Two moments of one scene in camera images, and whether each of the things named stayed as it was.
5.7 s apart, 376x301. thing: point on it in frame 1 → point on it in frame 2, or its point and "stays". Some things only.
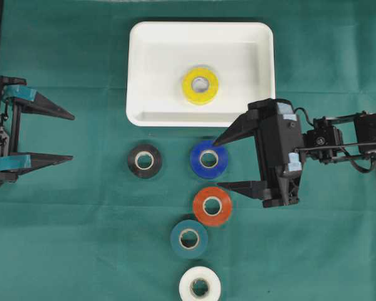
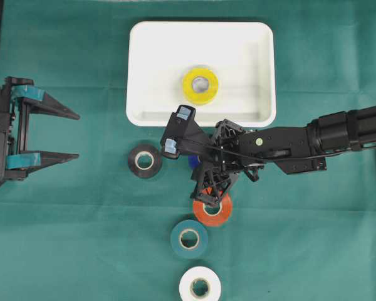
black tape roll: [147, 172] stays
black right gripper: [280, 150] → [226, 162]
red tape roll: [215, 219] stays
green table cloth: [98, 227] stays
